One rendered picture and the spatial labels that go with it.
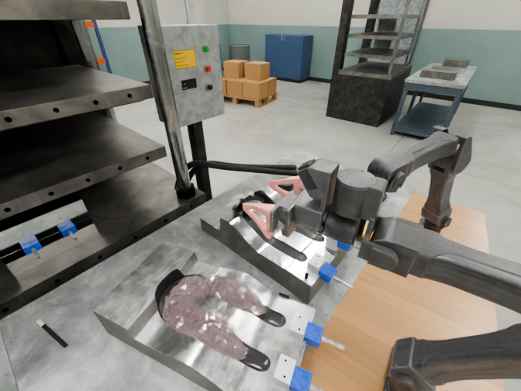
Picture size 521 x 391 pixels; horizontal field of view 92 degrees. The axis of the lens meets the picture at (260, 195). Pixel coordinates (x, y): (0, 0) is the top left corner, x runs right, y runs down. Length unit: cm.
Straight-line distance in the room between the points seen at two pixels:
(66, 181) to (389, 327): 111
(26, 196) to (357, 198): 98
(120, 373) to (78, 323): 21
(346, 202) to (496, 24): 672
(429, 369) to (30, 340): 94
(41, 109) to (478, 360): 117
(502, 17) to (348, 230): 672
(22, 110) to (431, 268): 104
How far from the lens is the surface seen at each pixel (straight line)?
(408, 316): 91
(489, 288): 46
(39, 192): 109
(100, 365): 84
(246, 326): 71
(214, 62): 137
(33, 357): 95
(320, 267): 78
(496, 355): 57
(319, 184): 41
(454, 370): 62
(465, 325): 98
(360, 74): 469
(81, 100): 104
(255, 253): 84
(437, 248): 44
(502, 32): 704
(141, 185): 145
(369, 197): 40
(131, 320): 74
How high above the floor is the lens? 150
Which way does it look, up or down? 35 degrees down
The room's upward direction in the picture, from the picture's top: straight up
